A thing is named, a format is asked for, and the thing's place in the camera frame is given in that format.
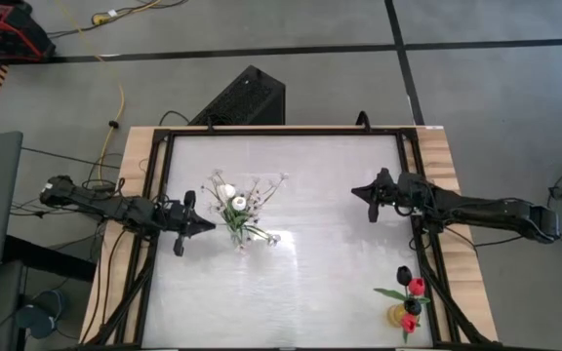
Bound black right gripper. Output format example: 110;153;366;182
350;167;414;224

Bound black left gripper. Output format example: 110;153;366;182
162;189;218;257

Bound clear glass vase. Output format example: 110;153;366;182
228;224;249;249

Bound white tulip with green stem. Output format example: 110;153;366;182
230;195;248;235
218;183;243;235

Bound white baby's breath bunch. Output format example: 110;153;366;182
200;168;291;255

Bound black tulip with green stem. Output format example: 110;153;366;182
373;287;431;317
396;265;413;289

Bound small yellow glass vase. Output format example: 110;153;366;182
385;302;408;329

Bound black hook clamp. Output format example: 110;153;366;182
355;110;373;133

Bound white glossy work surface sheet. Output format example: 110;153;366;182
141;135;433;348

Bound black computer tower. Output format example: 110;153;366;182
187;64;287;127

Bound black floor beam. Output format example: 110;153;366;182
2;233;98;284

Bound dark blue round stool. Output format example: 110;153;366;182
16;290;67;340

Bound red and black tool case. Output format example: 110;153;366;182
0;2;57;62

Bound black metal table frame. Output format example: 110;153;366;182
80;127;500;351

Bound black cable loop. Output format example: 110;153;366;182
157;109;192;127

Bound yellow floor cable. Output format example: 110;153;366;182
54;0;126;182

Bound black floor cable bundle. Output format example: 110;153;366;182
10;145;125;220

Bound black cables with yellow plug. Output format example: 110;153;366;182
41;0;189;40

